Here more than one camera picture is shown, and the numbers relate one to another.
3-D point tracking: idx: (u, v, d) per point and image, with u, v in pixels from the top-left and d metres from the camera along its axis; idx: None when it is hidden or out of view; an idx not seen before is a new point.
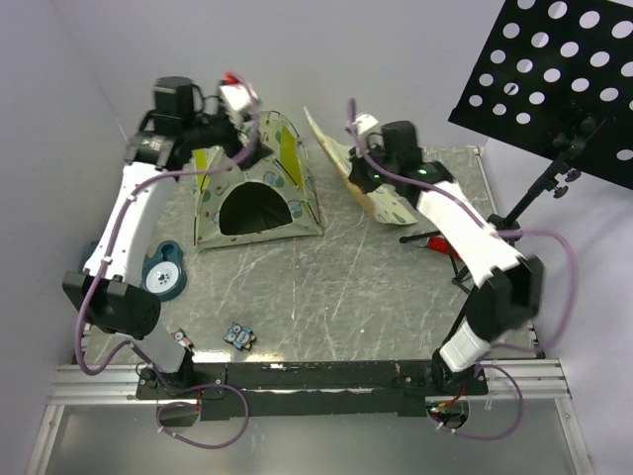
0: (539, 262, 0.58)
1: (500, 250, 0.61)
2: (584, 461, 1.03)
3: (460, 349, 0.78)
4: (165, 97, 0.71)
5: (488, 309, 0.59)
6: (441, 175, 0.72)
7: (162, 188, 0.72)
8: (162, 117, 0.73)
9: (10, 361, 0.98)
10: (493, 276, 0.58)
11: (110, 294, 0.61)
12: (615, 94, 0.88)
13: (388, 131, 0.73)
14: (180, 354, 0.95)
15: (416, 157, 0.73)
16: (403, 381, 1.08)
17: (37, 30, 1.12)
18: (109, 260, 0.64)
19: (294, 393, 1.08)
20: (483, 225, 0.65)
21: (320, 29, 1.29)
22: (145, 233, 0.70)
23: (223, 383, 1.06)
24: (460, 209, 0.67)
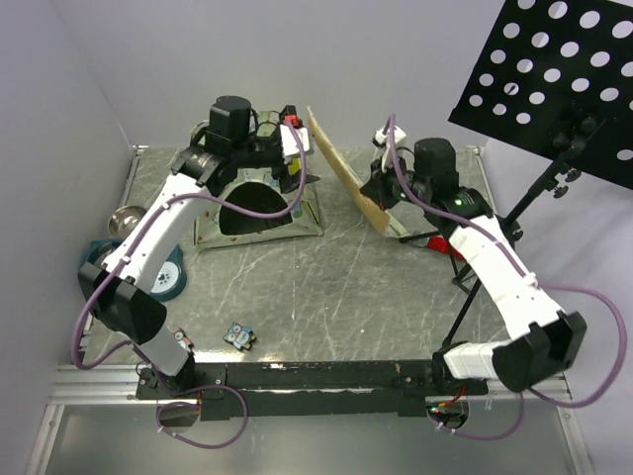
0: (582, 320, 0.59)
1: (541, 307, 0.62)
2: (584, 460, 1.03)
3: (470, 367, 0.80)
4: (218, 118, 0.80)
5: (520, 366, 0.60)
6: (477, 209, 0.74)
7: (196, 204, 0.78)
8: (213, 134, 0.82)
9: (9, 361, 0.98)
10: (531, 333, 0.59)
11: (119, 294, 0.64)
12: (615, 94, 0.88)
13: (423, 151, 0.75)
14: (180, 354, 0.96)
15: (451, 184, 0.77)
16: (403, 381, 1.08)
17: (37, 28, 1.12)
18: (127, 261, 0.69)
19: (294, 393, 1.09)
20: (523, 273, 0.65)
21: (320, 28, 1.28)
22: (167, 243, 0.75)
23: (223, 383, 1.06)
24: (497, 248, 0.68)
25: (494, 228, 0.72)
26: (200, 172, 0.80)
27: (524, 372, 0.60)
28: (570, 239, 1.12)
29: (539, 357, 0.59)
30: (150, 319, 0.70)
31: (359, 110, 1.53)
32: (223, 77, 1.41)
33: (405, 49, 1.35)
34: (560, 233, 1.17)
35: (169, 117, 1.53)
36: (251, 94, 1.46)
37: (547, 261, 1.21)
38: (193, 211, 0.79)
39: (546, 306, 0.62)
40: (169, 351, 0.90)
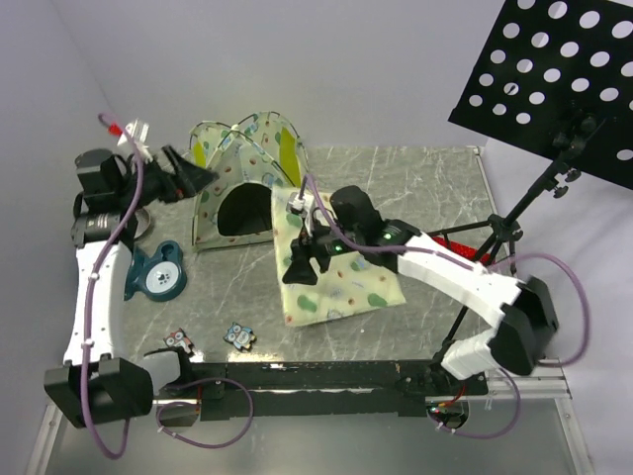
0: (539, 281, 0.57)
1: (501, 287, 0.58)
2: (584, 460, 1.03)
3: (471, 365, 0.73)
4: (89, 175, 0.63)
5: (516, 350, 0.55)
6: (406, 235, 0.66)
7: (123, 260, 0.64)
8: (96, 196, 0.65)
9: (9, 361, 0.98)
10: (505, 315, 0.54)
11: (104, 374, 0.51)
12: (614, 94, 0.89)
13: (340, 205, 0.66)
14: (177, 357, 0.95)
15: (378, 221, 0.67)
16: (403, 382, 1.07)
17: (37, 29, 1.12)
18: (91, 343, 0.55)
19: (293, 393, 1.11)
20: (472, 267, 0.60)
21: (320, 28, 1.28)
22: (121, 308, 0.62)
23: (224, 379, 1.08)
24: (439, 258, 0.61)
25: (426, 243, 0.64)
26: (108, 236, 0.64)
27: (522, 354, 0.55)
28: (570, 239, 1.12)
29: (527, 334, 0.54)
30: (147, 387, 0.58)
31: (359, 111, 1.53)
32: (223, 77, 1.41)
33: (405, 50, 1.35)
34: (559, 233, 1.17)
35: (169, 118, 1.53)
36: (251, 94, 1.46)
37: (547, 261, 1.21)
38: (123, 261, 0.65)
39: (505, 284, 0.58)
40: (163, 366, 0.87)
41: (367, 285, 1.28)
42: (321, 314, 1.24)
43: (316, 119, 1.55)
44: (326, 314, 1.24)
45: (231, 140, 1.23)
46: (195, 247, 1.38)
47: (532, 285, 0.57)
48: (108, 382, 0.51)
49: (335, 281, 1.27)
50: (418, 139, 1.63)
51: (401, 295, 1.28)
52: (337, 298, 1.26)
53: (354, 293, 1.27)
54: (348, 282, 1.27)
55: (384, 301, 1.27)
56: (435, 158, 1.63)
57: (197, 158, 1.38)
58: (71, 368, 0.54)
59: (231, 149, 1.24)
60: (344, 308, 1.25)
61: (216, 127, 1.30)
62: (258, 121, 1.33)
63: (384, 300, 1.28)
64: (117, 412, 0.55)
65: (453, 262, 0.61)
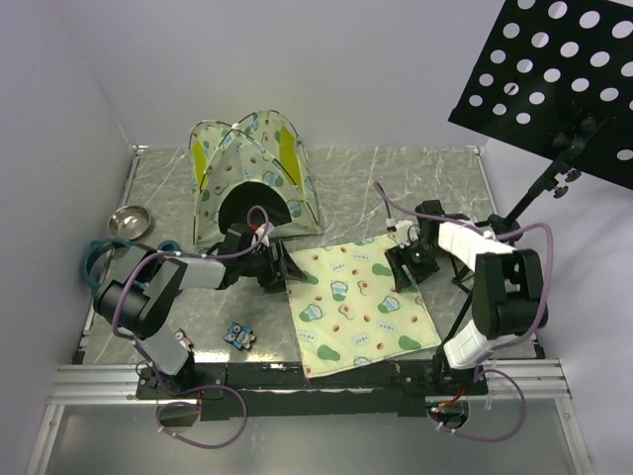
0: (534, 254, 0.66)
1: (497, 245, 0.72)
2: (584, 461, 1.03)
3: (462, 345, 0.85)
4: (231, 236, 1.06)
5: (483, 290, 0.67)
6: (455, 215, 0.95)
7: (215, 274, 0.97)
8: (226, 246, 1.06)
9: (10, 361, 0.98)
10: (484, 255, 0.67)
11: (167, 265, 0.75)
12: (615, 94, 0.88)
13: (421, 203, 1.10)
14: (184, 351, 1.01)
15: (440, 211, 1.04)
16: (403, 381, 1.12)
17: (38, 29, 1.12)
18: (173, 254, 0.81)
19: (294, 393, 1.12)
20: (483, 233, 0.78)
21: (320, 28, 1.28)
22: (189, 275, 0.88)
23: (223, 383, 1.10)
24: (464, 226, 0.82)
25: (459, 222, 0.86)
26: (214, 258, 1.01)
27: (487, 293, 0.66)
28: (570, 239, 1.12)
29: (495, 279, 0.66)
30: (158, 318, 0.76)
31: (359, 110, 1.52)
32: (223, 77, 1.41)
33: (405, 50, 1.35)
34: (559, 232, 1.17)
35: (168, 117, 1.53)
36: (250, 93, 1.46)
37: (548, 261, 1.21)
38: (212, 272, 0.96)
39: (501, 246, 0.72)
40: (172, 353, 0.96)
41: (400, 329, 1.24)
42: (346, 362, 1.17)
43: (316, 119, 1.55)
44: (353, 361, 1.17)
45: (231, 139, 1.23)
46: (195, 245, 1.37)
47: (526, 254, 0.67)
48: (163, 272, 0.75)
49: (360, 328, 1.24)
50: (418, 139, 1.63)
51: (434, 334, 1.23)
52: (363, 344, 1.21)
53: (383, 338, 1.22)
54: (377, 327, 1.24)
55: (418, 344, 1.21)
56: (435, 158, 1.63)
57: (197, 158, 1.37)
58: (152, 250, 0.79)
59: (232, 148, 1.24)
60: (373, 353, 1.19)
61: (216, 126, 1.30)
62: (258, 120, 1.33)
63: (417, 342, 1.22)
64: (132, 305, 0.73)
65: (472, 229, 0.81)
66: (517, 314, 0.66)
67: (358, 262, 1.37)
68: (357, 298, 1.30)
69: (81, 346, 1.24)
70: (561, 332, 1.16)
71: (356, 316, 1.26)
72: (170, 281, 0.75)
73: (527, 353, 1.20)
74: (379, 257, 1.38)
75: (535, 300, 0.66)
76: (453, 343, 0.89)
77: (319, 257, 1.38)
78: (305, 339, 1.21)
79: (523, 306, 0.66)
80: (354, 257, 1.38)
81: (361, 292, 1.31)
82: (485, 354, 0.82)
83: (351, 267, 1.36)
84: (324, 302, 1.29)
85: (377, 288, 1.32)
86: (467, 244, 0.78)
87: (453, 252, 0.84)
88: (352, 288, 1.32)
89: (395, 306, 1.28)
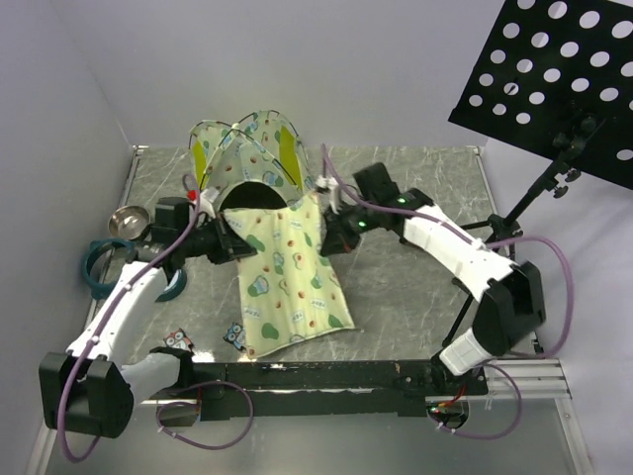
0: (535, 267, 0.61)
1: (494, 264, 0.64)
2: (584, 461, 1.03)
3: (462, 355, 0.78)
4: (165, 213, 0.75)
5: (494, 324, 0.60)
6: (419, 201, 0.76)
7: (155, 283, 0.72)
8: (162, 230, 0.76)
9: (10, 361, 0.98)
10: (493, 289, 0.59)
11: (90, 378, 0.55)
12: (614, 94, 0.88)
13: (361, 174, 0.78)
14: (176, 366, 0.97)
15: (393, 191, 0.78)
16: (403, 382, 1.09)
17: (37, 30, 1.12)
18: (96, 340, 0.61)
19: (294, 393, 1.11)
20: (471, 241, 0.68)
21: (321, 27, 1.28)
22: (134, 326, 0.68)
23: (224, 381, 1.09)
24: (443, 228, 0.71)
25: (433, 214, 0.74)
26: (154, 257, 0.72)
27: (500, 330, 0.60)
28: (570, 240, 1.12)
29: (508, 312, 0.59)
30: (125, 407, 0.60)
31: (359, 110, 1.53)
32: (223, 77, 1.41)
33: (404, 50, 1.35)
34: (558, 232, 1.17)
35: (168, 118, 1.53)
36: (251, 93, 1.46)
37: (547, 261, 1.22)
38: (154, 288, 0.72)
39: (499, 264, 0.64)
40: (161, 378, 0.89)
41: (327, 306, 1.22)
42: (283, 339, 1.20)
43: (315, 119, 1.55)
44: (289, 338, 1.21)
45: (231, 139, 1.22)
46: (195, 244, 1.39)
47: (525, 270, 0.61)
48: (91, 387, 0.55)
49: (295, 304, 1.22)
50: (418, 139, 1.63)
51: (348, 318, 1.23)
52: (298, 322, 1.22)
53: (315, 316, 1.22)
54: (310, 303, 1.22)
55: (341, 324, 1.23)
56: (435, 158, 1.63)
57: (197, 158, 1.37)
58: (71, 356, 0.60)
59: (232, 148, 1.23)
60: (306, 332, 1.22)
61: (216, 126, 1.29)
62: (258, 120, 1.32)
63: (341, 322, 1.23)
64: (86, 427, 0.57)
65: (455, 234, 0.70)
66: (524, 332, 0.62)
67: (292, 233, 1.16)
68: (293, 271, 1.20)
69: None
70: (561, 332, 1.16)
71: (292, 291, 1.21)
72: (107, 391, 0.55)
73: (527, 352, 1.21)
74: (312, 229, 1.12)
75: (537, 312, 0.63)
76: (451, 353, 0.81)
77: (263, 220, 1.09)
78: (251, 316, 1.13)
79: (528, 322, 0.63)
80: (289, 225, 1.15)
81: (296, 264, 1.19)
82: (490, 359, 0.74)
83: (287, 236, 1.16)
84: (272, 275, 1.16)
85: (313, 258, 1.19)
86: (456, 260, 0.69)
87: (431, 251, 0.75)
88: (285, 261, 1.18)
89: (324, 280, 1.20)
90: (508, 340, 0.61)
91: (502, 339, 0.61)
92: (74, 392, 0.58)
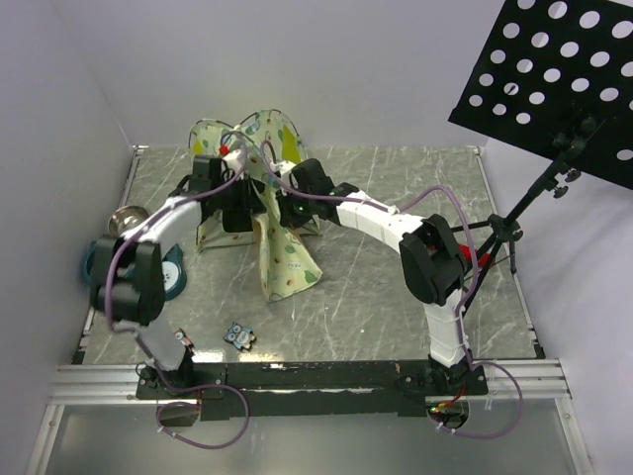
0: (436, 216, 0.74)
1: (408, 222, 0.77)
2: (584, 461, 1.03)
3: (440, 337, 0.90)
4: (202, 164, 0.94)
5: (414, 269, 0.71)
6: (346, 190, 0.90)
7: (192, 214, 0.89)
8: (199, 178, 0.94)
9: (10, 360, 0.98)
10: (406, 238, 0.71)
11: (140, 252, 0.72)
12: (615, 94, 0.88)
13: (298, 169, 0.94)
14: (181, 346, 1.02)
15: (327, 184, 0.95)
16: (403, 382, 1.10)
17: (38, 29, 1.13)
18: (146, 231, 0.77)
19: (294, 393, 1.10)
20: (387, 208, 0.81)
21: (321, 27, 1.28)
22: (170, 238, 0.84)
23: (223, 383, 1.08)
24: (366, 207, 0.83)
25: (357, 196, 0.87)
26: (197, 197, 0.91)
27: (422, 274, 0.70)
28: (570, 240, 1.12)
29: (424, 257, 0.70)
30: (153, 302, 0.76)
31: (359, 111, 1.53)
32: (223, 77, 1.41)
33: (404, 50, 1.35)
34: (559, 232, 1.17)
35: (168, 118, 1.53)
36: (250, 93, 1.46)
37: (547, 261, 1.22)
38: (189, 218, 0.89)
39: (411, 221, 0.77)
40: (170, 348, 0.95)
41: (304, 264, 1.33)
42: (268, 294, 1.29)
43: (315, 119, 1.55)
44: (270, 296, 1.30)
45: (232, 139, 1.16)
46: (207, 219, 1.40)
47: (432, 221, 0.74)
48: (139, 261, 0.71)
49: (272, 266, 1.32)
50: (418, 139, 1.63)
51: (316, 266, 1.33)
52: (275, 281, 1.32)
53: (292, 276, 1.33)
54: (285, 263, 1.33)
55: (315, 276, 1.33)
56: (434, 158, 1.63)
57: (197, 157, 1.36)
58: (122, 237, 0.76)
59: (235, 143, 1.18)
60: (284, 289, 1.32)
61: (216, 126, 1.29)
62: (260, 120, 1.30)
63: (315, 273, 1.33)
64: (126, 305, 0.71)
65: (375, 207, 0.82)
66: (448, 276, 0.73)
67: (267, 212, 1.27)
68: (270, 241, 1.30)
69: (81, 346, 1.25)
70: (562, 332, 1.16)
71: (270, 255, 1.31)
72: (149, 268, 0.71)
73: (527, 353, 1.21)
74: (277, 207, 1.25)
75: (456, 257, 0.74)
76: (435, 345, 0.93)
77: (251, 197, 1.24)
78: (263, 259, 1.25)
79: (450, 268, 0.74)
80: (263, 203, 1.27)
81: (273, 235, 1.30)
82: (459, 330, 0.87)
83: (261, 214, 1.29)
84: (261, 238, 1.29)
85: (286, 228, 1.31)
86: (379, 229, 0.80)
87: (362, 230, 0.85)
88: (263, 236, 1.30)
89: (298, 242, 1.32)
90: (433, 284, 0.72)
91: (426, 281, 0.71)
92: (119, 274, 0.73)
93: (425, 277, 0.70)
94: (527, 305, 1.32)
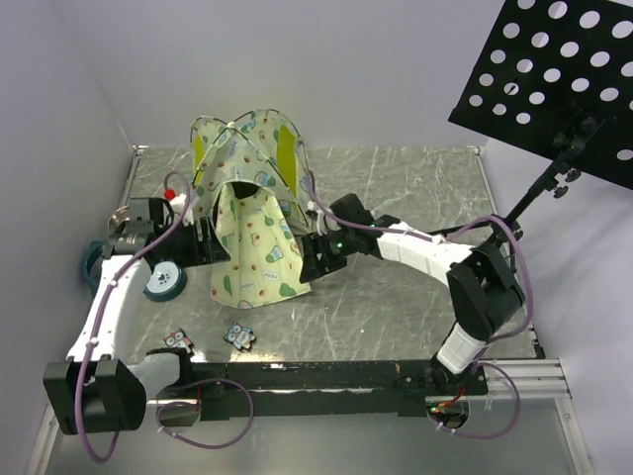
0: (487, 245, 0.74)
1: (454, 250, 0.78)
2: (584, 461, 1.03)
3: (457, 351, 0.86)
4: (140, 205, 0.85)
5: (469, 305, 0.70)
6: (388, 221, 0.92)
7: (138, 281, 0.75)
8: (138, 223, 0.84)
9: (10, 360, 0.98)
10: (455, 270, 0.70)
11: (100, 376, 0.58)
12: (615, 94, 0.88)
13: (336, 205, 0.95)
14: (172, 352, 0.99)
15: (367, 220, 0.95)
16: (403, 382, 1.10)
17: (37, 29, 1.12)
18: (96, 342, 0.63)
19: (294, 392, 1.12)
20: (431, 237, 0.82)
21: (322, 27, 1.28)
22: (127, 321, 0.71)
23: (224, 380, 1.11)
24: (407, 236, 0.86)
25: (400, 227, 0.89)
26: (134, 250, 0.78)
27: (476, 309, 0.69)
28: (570, 240, 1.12)
29: (477, 292, 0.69)
30: (137, 404, 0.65)
31: (359, 110, 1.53)
32: (223, 76, 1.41)
33: (404, 50, 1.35)
34: (559, 232, 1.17)
35: (168, 118, 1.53)
36: (250, 94, 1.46)
37: (548, 261, 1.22)
38: (138, 280, 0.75)
39: (458, 249, 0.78)
40: (166, 367, 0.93)
41: (280, 277, 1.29)
42: (235, 300, 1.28)
43: (316, 119, 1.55)
44: (237, 304, 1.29)
45: (226, 137, 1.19)
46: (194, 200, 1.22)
47: (484, 251, 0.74)
48: (105, 385, 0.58)
49: (246, 273, 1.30)
50: (418, 139, 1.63)
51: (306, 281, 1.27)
52: (247, 289, 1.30)
53: (267, 286, 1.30)
54: (262, 274, 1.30)
55: (294, 292, 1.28)
56: (434, 158, 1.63)
57: (197, 151, 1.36)
58: (73, 363, 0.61)
59: (227, 146, 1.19)
60: (254, 299, 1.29)
61: (214, 123, 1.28)
62: (255, 119, 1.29)
63: (294, 289, 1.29)
64: (107, 425, 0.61)
65: (418, 237, 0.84)
66: (501, 309, 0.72)
67: (253, 216, 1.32)
68: (249, 248, 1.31)
69: None
70: (562, 332, 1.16)
71: (245, 262, 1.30)
72: (117, 387, 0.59)
73: (527, 353, 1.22)
74: (271, 209, 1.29)
75: (510, 288, 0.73)
76: (445, 350, 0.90)
77: (246, 203, 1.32)
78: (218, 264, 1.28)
79: (505, 300, 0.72)
80: (250, 209, 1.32)
81: (252, 242, 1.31)
82: (482, 349, 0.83)
83: (248, 218, 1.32)
84: (245, 242, 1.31)
85: (268, 237, 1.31)
86: (423, 259, 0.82)
87: (405, 260, 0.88)
88: (245, 238, 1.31)
89: (282, 254, 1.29)
90: (489, 319, 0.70)
91: (480, 317, 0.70)
92: (84, 397, 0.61)
93: (480, 315, 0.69)
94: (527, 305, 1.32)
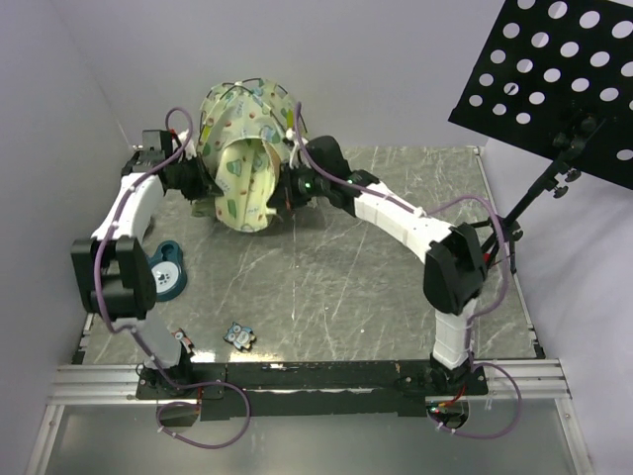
0: (466, 225, 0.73)
1: (434, 227, 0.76)
2: (584, 461, 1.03)
3: (447, 343, 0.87)
4: (153, 137, 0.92)
5: (438, 281, 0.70)
6: (367, 180, 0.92)
7: (152, 190, 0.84)
8: (150, 151, 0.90)
9: (11, 360, 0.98)
10: (433, 249, 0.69)
11: (120, 249, 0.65)
12: (615, 94, 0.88)
13: (315, 149, 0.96)
14: (177, 341, 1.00)
15: (343, 168, 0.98)
16: (403, 382, 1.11)
17: (38, 29, 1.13)
18: (117, 226, 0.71)
19: (294, 392, 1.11)
20: (412, 210, 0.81)
21: (322, 26, 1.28)
22: (141, 220, 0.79)
23: (223, 382, 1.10)
24: (388, 202, 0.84)
25: (380, 191, 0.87)
26: (147, 170, 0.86)
27: (445, 286, 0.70)
28: (570, 239, 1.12)
29: (449, 271, 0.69)
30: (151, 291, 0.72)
31: (359, 110, 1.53)
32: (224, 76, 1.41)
33: (404, 51, 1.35)
34: (559, 232, 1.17)
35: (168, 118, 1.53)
36: None
37: (548, 261, 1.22)
38: (152, 193, 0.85)
39: (438, 224, 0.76)
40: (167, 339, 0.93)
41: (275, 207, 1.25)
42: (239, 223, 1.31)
43: (316, 119, 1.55)
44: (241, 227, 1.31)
45: (233, 96, 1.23)
46: (200, 154, 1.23)
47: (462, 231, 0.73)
48: (123, 257, 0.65)
49: (253, 198, 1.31)
50: (418, 139, 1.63)
51: None
52: (251, 213, 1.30)
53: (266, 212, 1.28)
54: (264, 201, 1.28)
55: None
56: (434, 158, 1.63)
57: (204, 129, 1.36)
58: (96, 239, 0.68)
59: (233, 106, 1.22)
60: (256, 223, 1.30)
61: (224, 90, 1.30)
62: (264, 90, 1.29)
63: None
64: (123, 304, 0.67)
65: (401, 206, 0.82)
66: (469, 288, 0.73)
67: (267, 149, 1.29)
68: (260, 175, 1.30)
69: (81, 346, 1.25)
70: (561, 332, 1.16)
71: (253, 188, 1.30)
72: (133, 262, 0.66)
73: (527, 353, 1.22)
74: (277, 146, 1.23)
75: (480, 269, 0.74)
76: (440, 347, 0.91)
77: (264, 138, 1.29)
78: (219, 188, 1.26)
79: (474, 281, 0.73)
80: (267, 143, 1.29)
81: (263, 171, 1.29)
82: (467, 336, 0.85)
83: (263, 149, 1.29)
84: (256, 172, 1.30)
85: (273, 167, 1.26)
86: (402, 231, 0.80)
87: (380, 225, 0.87)
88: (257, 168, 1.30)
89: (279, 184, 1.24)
90: (456, 297, 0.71)
91: (448, 292, 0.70)
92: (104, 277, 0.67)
93: (448, 292, 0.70)
94: (527, 305, 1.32)
